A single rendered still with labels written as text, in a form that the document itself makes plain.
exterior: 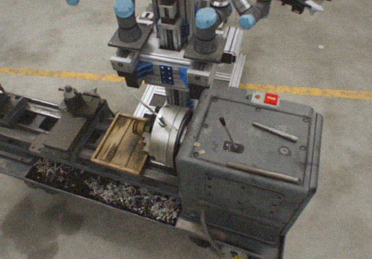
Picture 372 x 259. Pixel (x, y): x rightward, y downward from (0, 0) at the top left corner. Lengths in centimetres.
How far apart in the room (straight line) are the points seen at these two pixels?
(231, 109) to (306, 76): 216
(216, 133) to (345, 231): 161
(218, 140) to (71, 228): 167
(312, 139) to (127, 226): 165
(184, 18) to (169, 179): 99
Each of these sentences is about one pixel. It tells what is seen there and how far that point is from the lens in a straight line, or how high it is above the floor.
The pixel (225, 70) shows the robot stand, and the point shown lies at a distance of 315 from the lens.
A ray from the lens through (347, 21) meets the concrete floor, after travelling 446.
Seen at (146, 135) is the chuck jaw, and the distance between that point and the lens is 159.
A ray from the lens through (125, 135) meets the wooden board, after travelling 188.
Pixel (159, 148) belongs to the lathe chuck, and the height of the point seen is 116.
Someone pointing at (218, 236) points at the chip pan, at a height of 54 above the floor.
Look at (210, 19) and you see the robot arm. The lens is 176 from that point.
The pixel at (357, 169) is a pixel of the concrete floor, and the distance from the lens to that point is 301.
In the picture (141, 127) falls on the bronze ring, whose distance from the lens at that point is 160.
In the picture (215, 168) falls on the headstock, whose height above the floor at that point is 125.
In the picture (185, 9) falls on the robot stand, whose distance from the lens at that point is 199.
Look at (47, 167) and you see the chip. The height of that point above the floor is 57.
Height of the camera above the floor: 239
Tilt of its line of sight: 53 degrees down
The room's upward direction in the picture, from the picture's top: 4 degrees counter-clockwise
